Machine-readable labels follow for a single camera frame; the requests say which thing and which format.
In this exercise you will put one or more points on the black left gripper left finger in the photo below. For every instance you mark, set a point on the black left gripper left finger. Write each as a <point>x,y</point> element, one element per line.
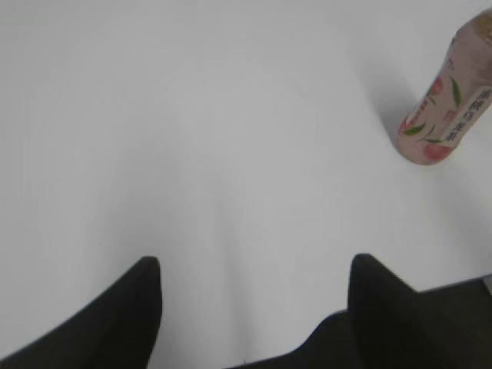
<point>118,329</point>

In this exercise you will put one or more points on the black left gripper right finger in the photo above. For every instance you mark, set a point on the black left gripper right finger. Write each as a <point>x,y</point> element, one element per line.
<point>394,326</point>

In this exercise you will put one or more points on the pink peach tea bottle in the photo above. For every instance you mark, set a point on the pink peach tea bottle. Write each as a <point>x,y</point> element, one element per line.
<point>456,99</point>

